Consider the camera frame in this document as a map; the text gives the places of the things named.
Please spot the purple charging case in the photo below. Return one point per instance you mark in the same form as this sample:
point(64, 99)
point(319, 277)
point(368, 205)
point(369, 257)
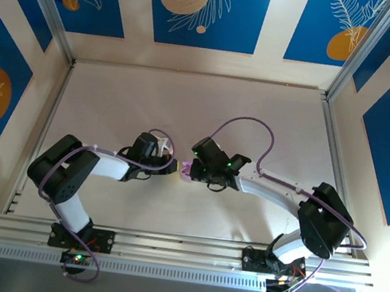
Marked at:
point(185, 175)

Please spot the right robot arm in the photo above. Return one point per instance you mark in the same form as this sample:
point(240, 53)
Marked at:
point(323, 224)

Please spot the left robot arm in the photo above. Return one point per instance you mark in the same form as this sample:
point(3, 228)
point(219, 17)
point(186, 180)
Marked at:
point(63, 170)

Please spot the small control circuit board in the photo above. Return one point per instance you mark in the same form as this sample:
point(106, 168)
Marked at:
point(77, 258)
point(282, 285)

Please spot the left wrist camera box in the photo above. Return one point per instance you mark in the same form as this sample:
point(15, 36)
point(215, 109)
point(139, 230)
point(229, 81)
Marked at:
point(165, 145)

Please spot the long aluminium mounting rail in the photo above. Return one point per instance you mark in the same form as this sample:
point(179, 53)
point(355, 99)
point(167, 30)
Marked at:
point(183, 250)

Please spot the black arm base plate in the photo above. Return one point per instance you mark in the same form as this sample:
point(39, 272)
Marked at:
point(103, 240)
point(253, 259)

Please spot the aluminium table side rail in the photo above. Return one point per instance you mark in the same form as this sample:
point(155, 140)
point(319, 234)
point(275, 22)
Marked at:
point(47, 113)
point(335, 167)

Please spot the aluminium frame post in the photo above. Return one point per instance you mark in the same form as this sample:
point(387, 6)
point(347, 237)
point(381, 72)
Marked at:
point(47, 3)
point(364, 46)

